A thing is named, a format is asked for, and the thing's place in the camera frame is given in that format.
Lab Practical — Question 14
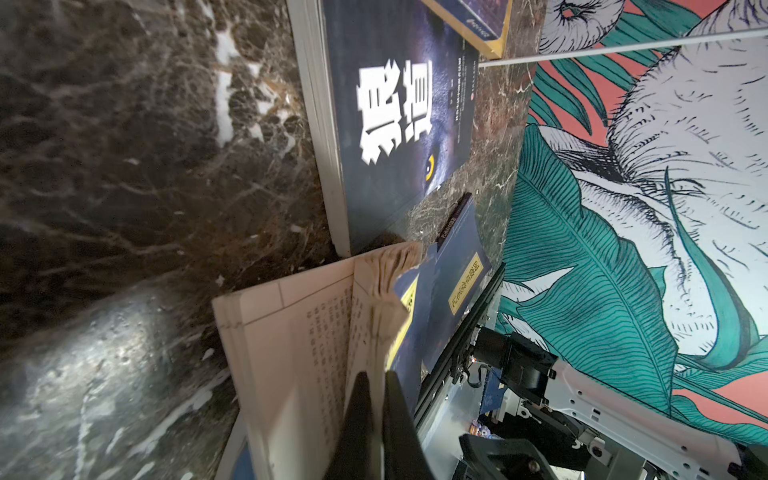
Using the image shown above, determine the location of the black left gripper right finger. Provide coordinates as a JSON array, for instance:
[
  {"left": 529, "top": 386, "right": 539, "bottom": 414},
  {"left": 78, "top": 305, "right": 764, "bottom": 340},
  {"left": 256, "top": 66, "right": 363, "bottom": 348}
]
[{"left": 382, "top": 371, "right": 434, "bottom": 480}]

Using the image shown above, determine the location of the blue book yellow label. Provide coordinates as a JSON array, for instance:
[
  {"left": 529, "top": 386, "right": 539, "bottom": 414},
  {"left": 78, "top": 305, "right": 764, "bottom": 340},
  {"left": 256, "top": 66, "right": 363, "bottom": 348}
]
[
  {"left": 212, "top": 242, "right": 437, "bottom": 479},
  {"left": 422, "top": 192, "right": 492, "bottom": 373}
]

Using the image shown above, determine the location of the purple book on lower shelf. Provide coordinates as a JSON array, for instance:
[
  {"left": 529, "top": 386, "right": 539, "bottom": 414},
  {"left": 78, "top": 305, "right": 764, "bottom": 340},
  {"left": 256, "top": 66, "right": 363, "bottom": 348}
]
[{"left": 422, "top": 0, "right": 512, "bottom": 60}]

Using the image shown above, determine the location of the white wooden book rack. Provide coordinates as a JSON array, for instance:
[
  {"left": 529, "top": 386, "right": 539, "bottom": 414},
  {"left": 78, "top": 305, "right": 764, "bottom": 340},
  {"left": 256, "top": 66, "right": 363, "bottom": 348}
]
[{"left": 479, "top": 28, "right": 768, "bottom": 68}]

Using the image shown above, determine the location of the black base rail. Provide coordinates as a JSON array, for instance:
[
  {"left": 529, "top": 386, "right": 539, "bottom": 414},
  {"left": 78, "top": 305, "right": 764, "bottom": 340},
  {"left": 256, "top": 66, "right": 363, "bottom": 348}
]
[{"left": 413, "top": 262, "right": 506, "bottom": 428}]

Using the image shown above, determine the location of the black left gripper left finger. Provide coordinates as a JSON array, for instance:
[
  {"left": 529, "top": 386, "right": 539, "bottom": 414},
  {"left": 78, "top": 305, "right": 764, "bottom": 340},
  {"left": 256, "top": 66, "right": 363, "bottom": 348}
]
[{"left": 324, "top": 372, "right": 374, "bottom": 480}]

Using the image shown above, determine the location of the dark wolf eye book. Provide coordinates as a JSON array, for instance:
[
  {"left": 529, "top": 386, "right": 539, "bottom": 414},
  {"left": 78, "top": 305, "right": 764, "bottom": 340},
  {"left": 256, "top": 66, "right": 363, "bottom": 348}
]
[{"left": 288, "top": 1, "right": 479, "bottom": 257}]

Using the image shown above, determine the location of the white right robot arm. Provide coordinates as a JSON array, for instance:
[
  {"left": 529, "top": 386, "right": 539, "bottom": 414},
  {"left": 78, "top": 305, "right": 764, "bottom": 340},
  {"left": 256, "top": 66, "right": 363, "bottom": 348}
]
[{"left": 469, "top": 327, "right": 767, "bottom": 479}]

